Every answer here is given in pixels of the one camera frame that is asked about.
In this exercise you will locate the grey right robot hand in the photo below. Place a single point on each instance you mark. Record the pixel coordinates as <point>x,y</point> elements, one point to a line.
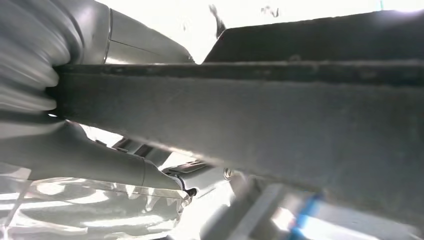
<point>66,165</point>

